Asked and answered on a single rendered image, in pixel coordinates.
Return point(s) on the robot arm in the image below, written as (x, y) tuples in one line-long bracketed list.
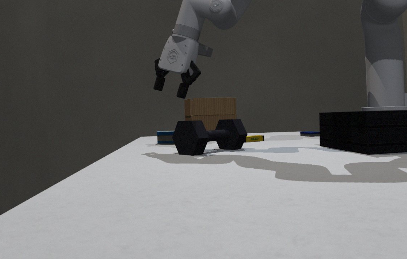
[(382, 38)]

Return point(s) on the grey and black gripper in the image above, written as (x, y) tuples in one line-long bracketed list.
[(180, 59)]

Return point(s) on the round grey tin with blue lid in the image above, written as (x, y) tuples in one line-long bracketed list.
[(165, 137)]

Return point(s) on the brown cardboard box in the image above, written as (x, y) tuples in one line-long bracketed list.
[(209, 110)]

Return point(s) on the yellow spirit level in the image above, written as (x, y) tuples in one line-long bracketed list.
[(254, 138)]

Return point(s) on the black hex dumbbell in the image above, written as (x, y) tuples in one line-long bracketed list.
[(191, 137)]

